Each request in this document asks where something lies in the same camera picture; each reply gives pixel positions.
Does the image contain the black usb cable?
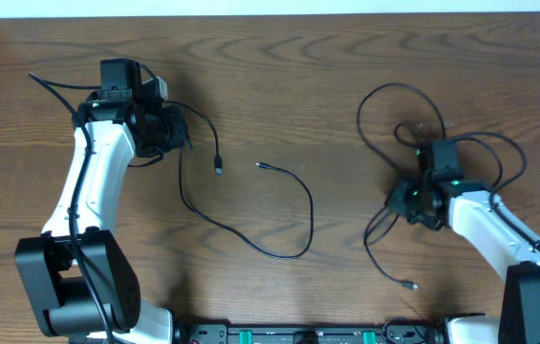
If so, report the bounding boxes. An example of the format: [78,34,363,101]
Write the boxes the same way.
[128,98,315,261]
[356,82,447,291]

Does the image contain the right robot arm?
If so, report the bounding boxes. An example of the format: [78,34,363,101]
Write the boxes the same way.
[386,138,540,344]

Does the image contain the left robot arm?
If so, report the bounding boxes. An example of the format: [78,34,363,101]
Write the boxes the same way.
[14,58,189,343]

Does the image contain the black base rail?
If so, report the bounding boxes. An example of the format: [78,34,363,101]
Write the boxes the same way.
[173,320,447,344]

